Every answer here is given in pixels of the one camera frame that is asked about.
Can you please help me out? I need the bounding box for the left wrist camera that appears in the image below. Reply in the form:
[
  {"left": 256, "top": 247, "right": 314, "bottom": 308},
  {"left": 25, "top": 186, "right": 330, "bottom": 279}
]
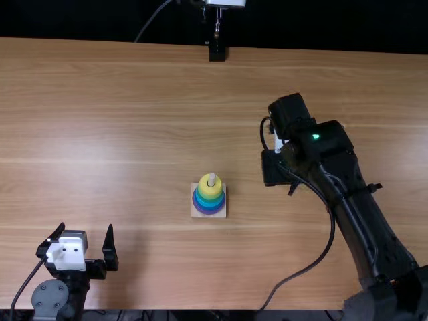
[{"left": 45, "top": 235, "right": 88, "bottom": 272}]

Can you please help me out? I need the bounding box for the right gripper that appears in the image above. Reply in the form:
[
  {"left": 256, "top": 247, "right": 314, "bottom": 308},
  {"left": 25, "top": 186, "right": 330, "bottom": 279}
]
[{"left": 261, "top": 149, "right": 302, "bottom": 187}]

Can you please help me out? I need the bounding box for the wooden peg base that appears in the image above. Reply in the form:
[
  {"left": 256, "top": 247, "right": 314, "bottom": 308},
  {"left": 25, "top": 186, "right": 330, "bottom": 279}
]
[{"left": 190, "top": 172, "right": 228, "bottom": 219}]

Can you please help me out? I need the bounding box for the light green ring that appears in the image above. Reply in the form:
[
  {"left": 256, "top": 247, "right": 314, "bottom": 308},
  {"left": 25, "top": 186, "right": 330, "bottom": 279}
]
[{"left": 195, "top": 185, "right": 224, "bottom": 201}]

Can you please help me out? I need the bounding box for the black cable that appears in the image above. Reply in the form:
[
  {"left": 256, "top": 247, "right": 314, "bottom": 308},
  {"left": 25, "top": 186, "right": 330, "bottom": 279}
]
[
  {"left": 259, "top": 206, "right": 336, "bottom": 311},
  {"left": 9, "top": 257, "right": 47, "bottom": 321},
  {"left": 259, "top": 116, "right": 274, "bottom": 152}
]

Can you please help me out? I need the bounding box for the yellow ring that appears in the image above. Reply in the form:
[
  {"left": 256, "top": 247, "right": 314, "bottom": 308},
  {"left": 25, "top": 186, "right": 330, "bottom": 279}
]
[{"left": 198, "top": 173, "right": 222, "bottom": 199}]

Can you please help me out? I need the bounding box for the grey cable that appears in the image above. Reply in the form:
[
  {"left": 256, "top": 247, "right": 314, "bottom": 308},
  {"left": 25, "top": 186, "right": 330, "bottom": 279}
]
[{"left": 133, "top": 0, "right": 177, "bottom": 43}]

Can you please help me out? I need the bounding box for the purple ring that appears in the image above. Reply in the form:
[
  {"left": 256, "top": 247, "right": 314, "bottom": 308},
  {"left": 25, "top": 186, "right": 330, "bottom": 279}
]
[{"left": 191, "top": 197, "right": 227, "bottom": 216}]

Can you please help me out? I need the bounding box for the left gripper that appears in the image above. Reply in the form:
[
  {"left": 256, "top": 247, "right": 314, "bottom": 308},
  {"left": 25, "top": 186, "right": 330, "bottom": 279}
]
[{"left": 35, "top": 222, "right": 120, "bottom": 282}]

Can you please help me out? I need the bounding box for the black clamp stand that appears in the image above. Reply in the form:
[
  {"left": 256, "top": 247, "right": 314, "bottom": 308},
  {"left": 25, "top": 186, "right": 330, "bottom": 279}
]
[{"left": 201, "top": 6, "right": 227, "bottom": 63}]

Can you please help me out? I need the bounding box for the light blue ring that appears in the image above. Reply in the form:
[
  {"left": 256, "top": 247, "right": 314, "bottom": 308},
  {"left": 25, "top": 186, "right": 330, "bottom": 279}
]
[{"left": 193, "top": 191, "right": 225, "bottom": 208}]

